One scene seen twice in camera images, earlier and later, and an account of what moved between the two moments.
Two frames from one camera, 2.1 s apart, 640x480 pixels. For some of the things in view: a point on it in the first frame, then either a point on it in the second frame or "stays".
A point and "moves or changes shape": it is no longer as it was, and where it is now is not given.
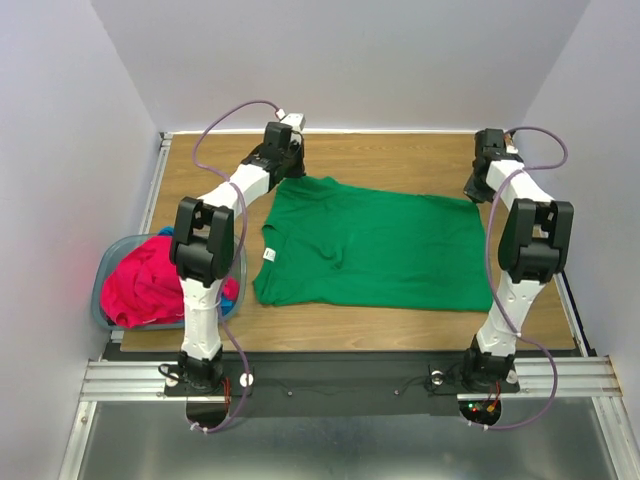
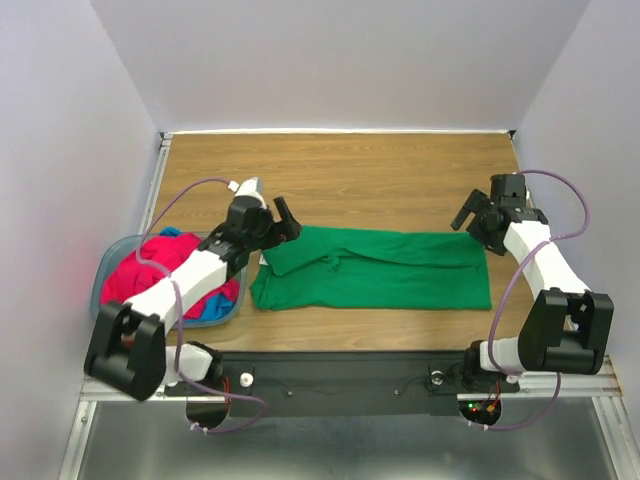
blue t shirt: (227, 303) stays
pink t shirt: (145, 287) stays
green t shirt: (330, 245) moves or changes shape
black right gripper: (474, 189) -> (476, 218)
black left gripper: (300, 169) -> (287, 230)
